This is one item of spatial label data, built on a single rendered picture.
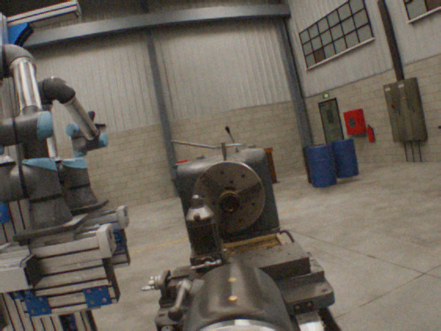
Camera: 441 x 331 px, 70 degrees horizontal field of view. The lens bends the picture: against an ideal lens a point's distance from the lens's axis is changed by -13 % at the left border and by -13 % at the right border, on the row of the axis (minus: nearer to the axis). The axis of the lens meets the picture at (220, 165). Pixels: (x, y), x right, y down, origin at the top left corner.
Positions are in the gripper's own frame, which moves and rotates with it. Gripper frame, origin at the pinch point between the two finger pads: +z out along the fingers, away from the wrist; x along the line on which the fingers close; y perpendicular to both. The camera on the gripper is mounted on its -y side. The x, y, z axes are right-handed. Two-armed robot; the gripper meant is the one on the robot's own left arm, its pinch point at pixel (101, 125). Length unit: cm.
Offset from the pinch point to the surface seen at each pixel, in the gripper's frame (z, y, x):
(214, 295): -164, 29, 109
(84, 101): 785, -128, -526
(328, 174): 594, 111, 183
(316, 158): 594, 73, 156
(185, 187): -36, 35, 64
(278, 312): -164, 30, 116
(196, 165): -33, 25, 70
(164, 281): -111, 51, 80
